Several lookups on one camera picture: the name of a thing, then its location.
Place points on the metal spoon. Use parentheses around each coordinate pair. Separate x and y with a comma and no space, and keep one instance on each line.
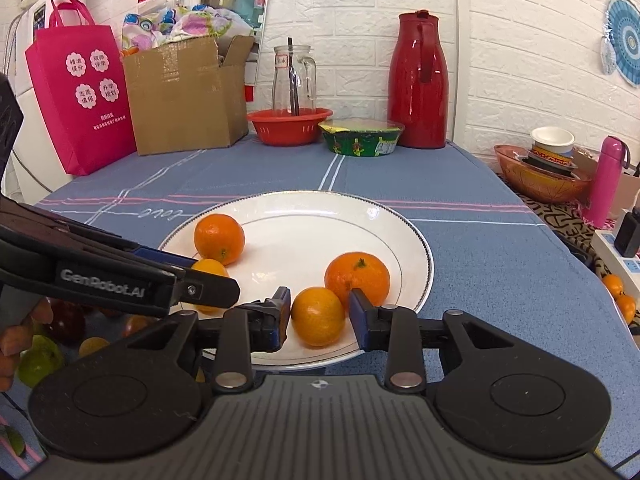
(292,80)

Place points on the glass pitcher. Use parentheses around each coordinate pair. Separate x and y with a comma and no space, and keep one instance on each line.
(282,85)

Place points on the red thermos jug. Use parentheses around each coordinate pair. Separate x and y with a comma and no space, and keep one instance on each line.
(417,90)

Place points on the cardboard box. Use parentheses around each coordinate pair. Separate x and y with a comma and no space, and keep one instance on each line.
(185,105)

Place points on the large orange mandarin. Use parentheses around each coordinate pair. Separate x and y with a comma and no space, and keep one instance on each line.
(357,277)

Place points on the leopard print cloth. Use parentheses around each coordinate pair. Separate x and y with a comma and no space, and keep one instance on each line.
(560,220)

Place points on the floral cloth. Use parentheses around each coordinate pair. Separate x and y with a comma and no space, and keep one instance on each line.
(195,22)

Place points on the white paper cup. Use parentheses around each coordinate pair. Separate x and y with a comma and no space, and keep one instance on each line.
(552,140)

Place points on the patterned bowl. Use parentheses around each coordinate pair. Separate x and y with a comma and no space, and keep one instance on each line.
(550,160)

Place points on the red plastic basket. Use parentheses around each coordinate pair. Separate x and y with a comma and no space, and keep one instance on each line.
(287,130)

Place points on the wall mirror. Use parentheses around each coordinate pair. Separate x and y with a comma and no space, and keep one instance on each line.
(240,0)

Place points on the pink bottle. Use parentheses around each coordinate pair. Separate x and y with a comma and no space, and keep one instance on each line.
(605,185)

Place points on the green apple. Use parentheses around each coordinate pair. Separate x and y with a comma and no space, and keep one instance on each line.
(41,362)

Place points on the blue round wall decoration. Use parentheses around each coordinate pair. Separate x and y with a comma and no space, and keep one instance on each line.
(627,35)

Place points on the orange fruit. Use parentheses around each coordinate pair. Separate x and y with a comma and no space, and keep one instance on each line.
(135,325)

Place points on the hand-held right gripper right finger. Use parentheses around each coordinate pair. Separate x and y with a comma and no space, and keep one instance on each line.
(358,317)

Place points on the yellow fruit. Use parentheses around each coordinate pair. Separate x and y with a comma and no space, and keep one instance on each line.
(92,346)

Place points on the dark object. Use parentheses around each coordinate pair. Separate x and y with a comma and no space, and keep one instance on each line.
(9,120)

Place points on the pink tote bag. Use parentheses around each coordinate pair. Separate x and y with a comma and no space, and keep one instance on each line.
(80,110)

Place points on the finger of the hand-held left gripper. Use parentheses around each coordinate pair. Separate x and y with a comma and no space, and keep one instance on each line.
(165,257)
(205,292)

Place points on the person's left hand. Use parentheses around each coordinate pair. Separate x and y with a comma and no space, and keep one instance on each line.
(20,342)

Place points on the green instant noodle bowl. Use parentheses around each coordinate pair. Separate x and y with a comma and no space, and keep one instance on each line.
(357,142)

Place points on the white power strip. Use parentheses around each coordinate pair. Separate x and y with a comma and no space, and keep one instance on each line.
(607,255)

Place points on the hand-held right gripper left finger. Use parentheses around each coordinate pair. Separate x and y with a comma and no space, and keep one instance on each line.
(280,317)

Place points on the black power adapter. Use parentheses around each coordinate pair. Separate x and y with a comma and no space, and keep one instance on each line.
(627,235)

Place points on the white plate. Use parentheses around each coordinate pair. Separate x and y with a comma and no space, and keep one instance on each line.
(300,240)

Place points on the round orange mandarin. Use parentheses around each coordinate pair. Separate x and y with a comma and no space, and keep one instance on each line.
(219,238)

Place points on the blue striped tablecloth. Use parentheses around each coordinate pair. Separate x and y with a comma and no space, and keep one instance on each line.
(475,260)

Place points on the small orange mandarin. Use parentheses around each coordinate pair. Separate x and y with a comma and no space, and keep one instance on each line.
(318,316)
(210,267)

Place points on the dark red apple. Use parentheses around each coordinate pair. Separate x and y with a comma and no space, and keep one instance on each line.
(66,321)

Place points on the amber glass bowl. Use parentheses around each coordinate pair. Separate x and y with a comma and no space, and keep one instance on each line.
(540,185)

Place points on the green fruit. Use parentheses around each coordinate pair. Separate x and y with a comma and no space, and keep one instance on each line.
(12,441)

